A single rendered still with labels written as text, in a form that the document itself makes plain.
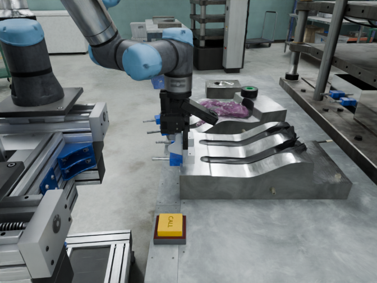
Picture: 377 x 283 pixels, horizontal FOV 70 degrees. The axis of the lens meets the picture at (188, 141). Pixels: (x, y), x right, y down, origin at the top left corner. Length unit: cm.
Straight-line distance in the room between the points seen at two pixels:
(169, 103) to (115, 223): 132
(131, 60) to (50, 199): 32
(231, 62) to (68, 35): 395
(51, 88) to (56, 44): 645
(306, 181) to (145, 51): 56
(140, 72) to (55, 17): 674
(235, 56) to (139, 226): 395
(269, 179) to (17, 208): 62
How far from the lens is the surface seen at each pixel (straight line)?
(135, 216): 195
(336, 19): 167
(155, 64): 60
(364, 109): 149
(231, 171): 80
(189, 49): 69
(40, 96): 94
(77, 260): 152
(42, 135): 97
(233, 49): 517
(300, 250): 75
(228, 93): 158
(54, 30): 734
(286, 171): 81
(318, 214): 86
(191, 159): 81
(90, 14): 65
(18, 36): 92
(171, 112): 75
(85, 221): 200
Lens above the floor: 134
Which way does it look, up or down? 29 degrees down
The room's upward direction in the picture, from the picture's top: straight up
